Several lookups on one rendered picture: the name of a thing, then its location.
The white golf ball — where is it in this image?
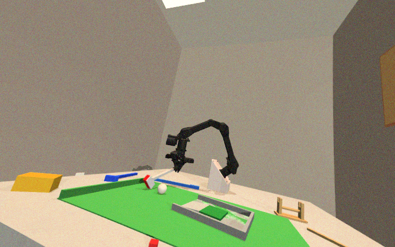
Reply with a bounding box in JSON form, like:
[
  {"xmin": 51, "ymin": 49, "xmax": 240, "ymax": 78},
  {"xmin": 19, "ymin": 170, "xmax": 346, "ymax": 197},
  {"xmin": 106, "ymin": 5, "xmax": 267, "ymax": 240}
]
[{"xmin": 157, "ymin": 184, "xmax": 167, "ymax": 194}]

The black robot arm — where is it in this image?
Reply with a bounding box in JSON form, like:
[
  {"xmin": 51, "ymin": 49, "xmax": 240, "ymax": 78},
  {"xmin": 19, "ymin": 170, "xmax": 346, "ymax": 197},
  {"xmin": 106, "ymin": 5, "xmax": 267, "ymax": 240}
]
[{"xmin": 166, "ymin": 119, "xmax": 239, "ymax": 178}]

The yellow wedge block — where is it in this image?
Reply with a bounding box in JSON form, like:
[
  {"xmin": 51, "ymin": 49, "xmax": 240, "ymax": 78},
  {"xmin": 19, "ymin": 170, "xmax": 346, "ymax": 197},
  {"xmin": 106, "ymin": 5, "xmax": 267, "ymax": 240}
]
[{"xmin": 10, "ymin": 172, "xmax": 63, "ymax": 193}]

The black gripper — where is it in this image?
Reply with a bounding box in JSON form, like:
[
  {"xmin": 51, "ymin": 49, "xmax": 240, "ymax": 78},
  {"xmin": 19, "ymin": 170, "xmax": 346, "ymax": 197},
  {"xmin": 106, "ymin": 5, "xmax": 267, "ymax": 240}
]
[{"xmin": 165, "ymin": 147, "xmax": 194, "ymax": 172}]

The green putting mat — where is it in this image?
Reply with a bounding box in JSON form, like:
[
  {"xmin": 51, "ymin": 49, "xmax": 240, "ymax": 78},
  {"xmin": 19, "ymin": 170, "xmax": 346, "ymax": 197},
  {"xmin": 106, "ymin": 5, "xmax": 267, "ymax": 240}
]
[{"xmin": 57, "ymin": 182, "xmax": 310, "ymax": 247}]

